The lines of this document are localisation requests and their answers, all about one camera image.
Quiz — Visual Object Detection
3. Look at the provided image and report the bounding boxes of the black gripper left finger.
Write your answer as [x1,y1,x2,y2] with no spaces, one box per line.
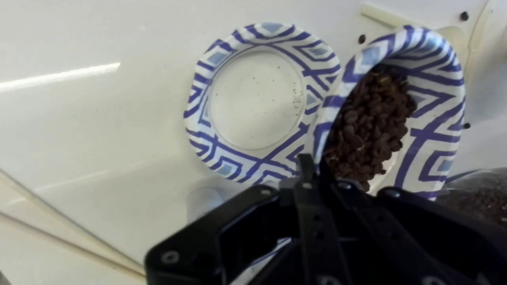
[278,153,339,285]

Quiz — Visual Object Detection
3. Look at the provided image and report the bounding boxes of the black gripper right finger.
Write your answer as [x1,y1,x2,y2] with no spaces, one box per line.
[318,157,424,285]

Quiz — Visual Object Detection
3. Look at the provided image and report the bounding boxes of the coffee beans pile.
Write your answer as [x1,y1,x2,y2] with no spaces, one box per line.
[321,70,418,188]

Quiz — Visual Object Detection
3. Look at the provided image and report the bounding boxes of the blue patterned paper bowl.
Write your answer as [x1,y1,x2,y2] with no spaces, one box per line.
[182,21,343,189]
[312,24,467,203]

